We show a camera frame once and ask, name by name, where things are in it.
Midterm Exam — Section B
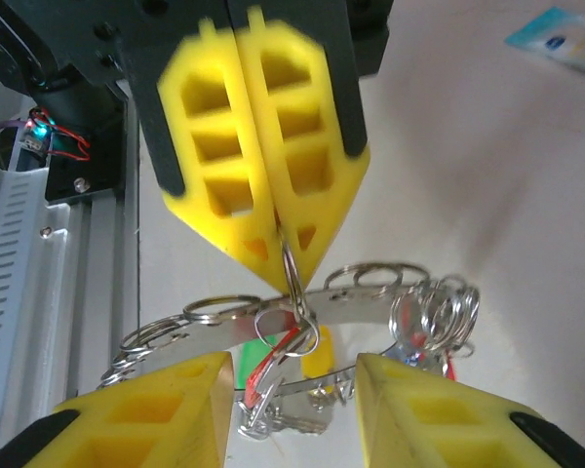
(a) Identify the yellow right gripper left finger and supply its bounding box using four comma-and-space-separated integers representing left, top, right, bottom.
0, 350, 235, 468

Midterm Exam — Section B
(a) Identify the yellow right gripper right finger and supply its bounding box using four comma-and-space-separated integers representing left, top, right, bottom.
354, 353, 585, 468

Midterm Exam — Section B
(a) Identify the small silver split ring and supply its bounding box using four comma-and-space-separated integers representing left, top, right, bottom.
253, 238, 323, 362

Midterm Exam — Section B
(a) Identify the bright green key tag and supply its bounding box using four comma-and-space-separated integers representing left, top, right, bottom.
238, 335, 279, 391

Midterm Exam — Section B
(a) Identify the silver key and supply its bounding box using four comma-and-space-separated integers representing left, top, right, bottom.
236, 384, 332, 440

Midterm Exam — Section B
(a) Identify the yellow key tag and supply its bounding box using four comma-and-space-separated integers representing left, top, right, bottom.
299, 326, 335, 379

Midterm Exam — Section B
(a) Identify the red key tag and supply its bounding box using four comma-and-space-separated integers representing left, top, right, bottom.
246, 329, 301, 391

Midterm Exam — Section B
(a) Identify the silver keyring band with rings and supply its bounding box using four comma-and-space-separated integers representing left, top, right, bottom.
97, 262, 482, 391

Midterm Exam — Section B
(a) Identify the light blue wipes packet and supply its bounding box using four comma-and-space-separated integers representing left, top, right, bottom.
504, 5, 585, 82

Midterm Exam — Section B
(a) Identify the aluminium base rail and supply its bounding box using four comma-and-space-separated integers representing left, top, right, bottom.
43, 192, 142, 420

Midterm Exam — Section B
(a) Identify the left controller board with wires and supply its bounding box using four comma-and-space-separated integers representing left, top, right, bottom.
21, 107, 92, 165

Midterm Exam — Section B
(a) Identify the grey perforated cable duct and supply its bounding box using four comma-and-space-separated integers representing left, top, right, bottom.
0, 163, 50, 440

